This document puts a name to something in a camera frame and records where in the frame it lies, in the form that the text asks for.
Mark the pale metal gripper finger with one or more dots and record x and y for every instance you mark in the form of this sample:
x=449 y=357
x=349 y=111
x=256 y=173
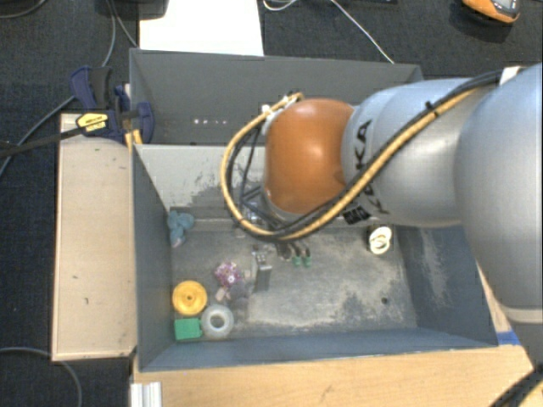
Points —
x=264 y=278
x=255 y=265

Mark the purple flowered small packet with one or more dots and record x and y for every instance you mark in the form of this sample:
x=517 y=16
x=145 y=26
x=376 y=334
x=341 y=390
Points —
x=227 y=273

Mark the grey soft toy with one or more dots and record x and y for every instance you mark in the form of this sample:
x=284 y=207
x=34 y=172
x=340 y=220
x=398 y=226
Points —
x=240 y=296

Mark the grey metal bin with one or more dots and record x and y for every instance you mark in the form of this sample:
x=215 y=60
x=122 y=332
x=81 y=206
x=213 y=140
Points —
x=331 y=295

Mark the yellow plastic wheel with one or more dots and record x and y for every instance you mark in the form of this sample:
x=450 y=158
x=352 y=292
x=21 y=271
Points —
x=189 y=298

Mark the blue toy animal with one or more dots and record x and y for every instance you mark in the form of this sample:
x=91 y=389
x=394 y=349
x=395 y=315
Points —
x=180 y=223

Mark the green square block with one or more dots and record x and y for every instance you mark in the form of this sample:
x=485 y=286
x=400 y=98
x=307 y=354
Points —
x=187 y=329

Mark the pale wood flat board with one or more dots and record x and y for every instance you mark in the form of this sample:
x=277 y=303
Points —
x=93 y=248

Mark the black cylinder on white bracket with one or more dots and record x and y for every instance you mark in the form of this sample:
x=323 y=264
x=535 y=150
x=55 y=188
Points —
x=284 y=252

